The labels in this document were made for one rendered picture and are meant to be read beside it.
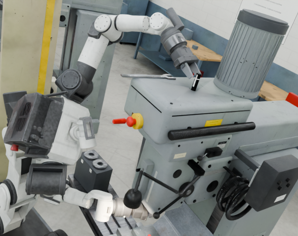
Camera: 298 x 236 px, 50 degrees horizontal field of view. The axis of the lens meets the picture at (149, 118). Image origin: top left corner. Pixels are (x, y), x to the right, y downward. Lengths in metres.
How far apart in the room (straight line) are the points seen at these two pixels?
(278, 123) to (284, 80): 4.27
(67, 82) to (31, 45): 1.45
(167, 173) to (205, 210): 0.60
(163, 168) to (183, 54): 0.46
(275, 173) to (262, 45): 0.49
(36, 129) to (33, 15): 1.56
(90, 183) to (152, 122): 0.98
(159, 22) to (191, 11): 6.30
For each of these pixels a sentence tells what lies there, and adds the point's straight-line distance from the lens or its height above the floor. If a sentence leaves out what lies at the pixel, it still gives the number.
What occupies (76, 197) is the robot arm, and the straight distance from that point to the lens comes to 1.59.
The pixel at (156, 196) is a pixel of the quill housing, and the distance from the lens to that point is 1.41.
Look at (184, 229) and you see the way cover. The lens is 1.97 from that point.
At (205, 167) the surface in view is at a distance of 1.43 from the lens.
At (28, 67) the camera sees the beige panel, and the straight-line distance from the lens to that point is 2.87.
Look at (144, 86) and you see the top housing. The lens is 1.17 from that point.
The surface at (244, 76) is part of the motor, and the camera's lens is 1.35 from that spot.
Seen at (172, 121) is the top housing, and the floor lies 1.83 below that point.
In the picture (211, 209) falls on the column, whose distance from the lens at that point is 1.84.
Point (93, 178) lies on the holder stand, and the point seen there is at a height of 1.06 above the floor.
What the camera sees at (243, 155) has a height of 1.63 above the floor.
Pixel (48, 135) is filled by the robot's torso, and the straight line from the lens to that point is 1.32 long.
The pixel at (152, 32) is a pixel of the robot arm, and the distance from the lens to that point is 1.41.
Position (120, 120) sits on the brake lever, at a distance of 1.28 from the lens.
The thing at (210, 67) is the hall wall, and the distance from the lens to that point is 7.00.
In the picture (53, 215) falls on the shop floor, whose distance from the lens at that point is 3.21.
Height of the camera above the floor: 2.31
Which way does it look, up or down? 26 degrees down
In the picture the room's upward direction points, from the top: 17 degrees clockwise
